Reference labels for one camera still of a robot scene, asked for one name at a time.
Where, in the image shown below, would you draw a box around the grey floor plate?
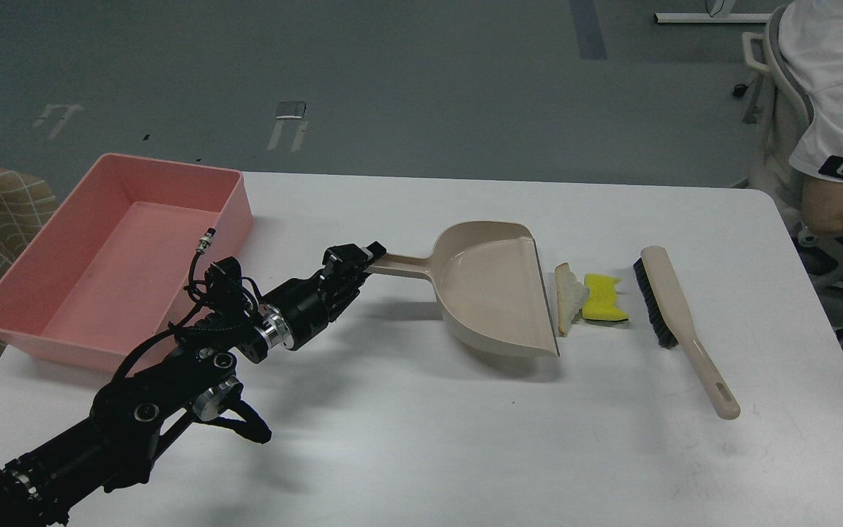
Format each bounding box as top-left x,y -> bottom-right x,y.
274,100 -> 307,120

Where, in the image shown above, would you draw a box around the yellow sponge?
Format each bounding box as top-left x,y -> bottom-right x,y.
582,273 -> 630,323

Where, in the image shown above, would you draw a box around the white office chair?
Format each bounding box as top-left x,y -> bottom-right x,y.
747,2 -> 843,277

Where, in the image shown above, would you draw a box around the beige plastic dustpan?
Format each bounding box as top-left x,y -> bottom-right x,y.
368,220 -> 560,358

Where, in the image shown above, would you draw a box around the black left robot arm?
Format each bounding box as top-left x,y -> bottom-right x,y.
0,229 -> 387,526

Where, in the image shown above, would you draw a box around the pink plastic bin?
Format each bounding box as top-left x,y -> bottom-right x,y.
0,154 -> 253,373

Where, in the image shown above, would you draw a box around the white bread slice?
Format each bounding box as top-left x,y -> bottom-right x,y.
553,263 -> 590,337

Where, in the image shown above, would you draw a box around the white desk leg base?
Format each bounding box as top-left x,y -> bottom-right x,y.
653,1 -> 772,26

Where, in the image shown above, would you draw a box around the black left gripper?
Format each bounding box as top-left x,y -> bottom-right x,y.
261,242 -> 387,351

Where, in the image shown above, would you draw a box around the beige hand brush black bristles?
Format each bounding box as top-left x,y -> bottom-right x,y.
633,244 -> 741,420

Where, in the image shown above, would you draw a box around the person in white shirt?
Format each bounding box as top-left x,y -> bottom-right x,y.
779,1 -> 843,236

